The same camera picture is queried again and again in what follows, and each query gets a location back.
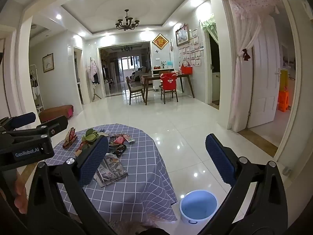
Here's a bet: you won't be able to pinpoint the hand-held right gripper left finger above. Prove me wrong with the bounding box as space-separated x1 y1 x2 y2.
27 136 109 235

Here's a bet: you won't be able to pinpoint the person's left hand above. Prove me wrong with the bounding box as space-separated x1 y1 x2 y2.
13 173 28 214

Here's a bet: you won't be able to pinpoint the dark framed wall picture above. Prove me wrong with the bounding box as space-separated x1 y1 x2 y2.
42 53 54 73

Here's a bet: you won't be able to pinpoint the plain wooden chair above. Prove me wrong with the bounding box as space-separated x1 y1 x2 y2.
125 76 145 105

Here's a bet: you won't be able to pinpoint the wide framed wall picture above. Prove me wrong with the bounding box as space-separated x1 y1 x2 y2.
175 24 190 46

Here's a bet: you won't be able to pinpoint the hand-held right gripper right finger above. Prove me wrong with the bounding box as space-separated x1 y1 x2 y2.
203 133 289 235

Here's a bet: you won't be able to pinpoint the wooden coat stand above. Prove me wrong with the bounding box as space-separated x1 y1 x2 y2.
86 57 102 103

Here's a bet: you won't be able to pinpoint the wall of paper certificates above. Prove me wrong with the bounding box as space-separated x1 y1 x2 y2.
178 28 204 66

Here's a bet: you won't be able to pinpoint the white plastic bucket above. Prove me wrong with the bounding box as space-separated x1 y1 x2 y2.
179 190 218 224

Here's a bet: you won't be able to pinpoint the pink floral curtain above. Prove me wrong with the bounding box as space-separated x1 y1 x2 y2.
230 0 280 133

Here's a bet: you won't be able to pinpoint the grey sofa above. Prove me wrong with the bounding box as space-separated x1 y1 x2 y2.
132 67 147 81

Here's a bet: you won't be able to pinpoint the wooden chair with red cover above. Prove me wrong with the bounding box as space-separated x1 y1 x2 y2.
159 70 179 104

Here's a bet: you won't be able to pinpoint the green curtain valance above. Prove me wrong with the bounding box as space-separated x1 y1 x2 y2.
199 17 218 41

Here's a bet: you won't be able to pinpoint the black snack wrapper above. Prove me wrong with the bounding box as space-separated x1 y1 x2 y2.
109 144 127 157

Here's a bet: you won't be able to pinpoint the red brown paper bag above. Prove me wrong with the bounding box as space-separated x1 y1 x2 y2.
62 127 78 149

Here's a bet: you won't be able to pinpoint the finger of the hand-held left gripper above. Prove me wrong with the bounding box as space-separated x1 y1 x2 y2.
0 116 68 140
0 112 37 131

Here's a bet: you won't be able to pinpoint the white panel door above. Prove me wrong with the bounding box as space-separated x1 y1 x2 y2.
247 15 284 129

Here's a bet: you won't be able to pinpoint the silver foil packet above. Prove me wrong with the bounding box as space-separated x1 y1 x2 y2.
94 153 128 188

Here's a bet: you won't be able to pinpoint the pink jacket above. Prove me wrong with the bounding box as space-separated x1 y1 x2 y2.
87 59 98 80

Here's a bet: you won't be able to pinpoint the large black chandelier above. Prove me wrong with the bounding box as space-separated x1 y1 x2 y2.
115 9 139 31

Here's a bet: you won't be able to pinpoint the wooden dining table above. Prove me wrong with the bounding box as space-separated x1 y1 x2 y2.
141 73 195 106

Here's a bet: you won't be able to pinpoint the green leaves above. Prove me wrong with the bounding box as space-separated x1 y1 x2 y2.
81 128 99 144

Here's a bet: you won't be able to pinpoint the red gold diamond wall decoration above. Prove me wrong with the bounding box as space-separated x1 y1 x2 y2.
152 33 169 50

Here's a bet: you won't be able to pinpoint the orange plastic stool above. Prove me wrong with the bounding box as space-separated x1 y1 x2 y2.
277 90 290 112

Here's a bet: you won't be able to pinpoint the white cabinet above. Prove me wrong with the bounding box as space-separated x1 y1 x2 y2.
212 71 220 102

